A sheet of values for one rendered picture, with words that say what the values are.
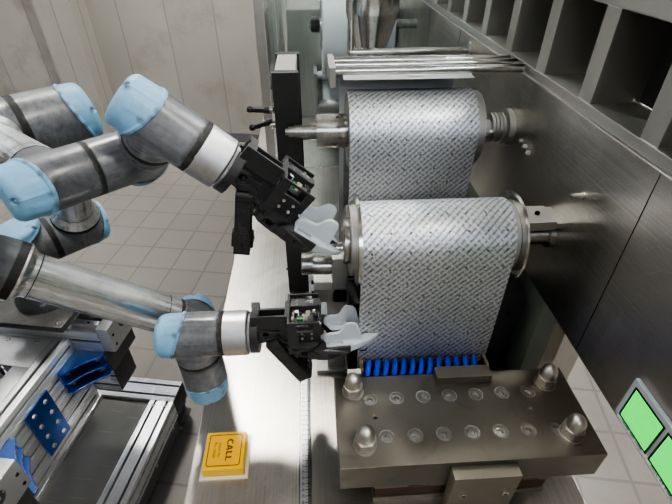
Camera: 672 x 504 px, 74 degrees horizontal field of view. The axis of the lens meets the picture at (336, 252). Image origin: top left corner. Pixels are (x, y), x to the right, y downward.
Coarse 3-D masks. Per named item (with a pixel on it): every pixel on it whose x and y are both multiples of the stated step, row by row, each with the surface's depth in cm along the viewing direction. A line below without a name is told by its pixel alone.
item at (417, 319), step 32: (384, 288) 70; (416, 288) 71; (448, 288) 71; (480, 288) 72; (384, 320) 75; (416, 320) 75; (448, 320) 76; (480, 320) 76; (384, 352) 80; (416, 352) 80; (448, 352) 81; (480, 352) 81
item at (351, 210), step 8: (352, 208) 69; (352, 216) 68; (352, 224) 67; (520, 224) 68; (352, 232) 67; (520, 232) 68; (352, 240) 66; (520, 240) 68; (352, 248) 67; (520, 248) 68; (352, 256) 67; (352, 264) 68; (352, 272) 69
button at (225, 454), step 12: (228, 432) 81; (240, 432) 81; (216, 444) 79; (228, 444) 79; (240, 444) 79; (204, 456) 77; (216, 456) 77; (228, 456) 77; (240, 456) 77; (204, 468) 75; (216, 468) 75; (228, 468) 75; (240, 468) 75
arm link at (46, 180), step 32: (0, 96) 82; (0, 128) 69; (0, 160) 60; (32, 160) 54; (64, 160) 56; (96, 160) 58; (0, 192) 54; (32, 192) 53; (64, 192) 56; (96, 192) 59
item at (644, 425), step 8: (632, 400) 55; (640, 400) 53; (624, 408) 56; (632, 408) 55; (640, 408) 54; (648, 408) 52; (624, 416) 56; (632, 416) 55; (640, 416) 54; (648, 416) 52; (632, 424) 55; (640, 424) 54; (648, 424) 52; (656, 424) 51; (632, 432) 55; (640, 432) 54; (648, 432) 52; (656, 432) 51; (640, 440) 54; (648, 440) 52
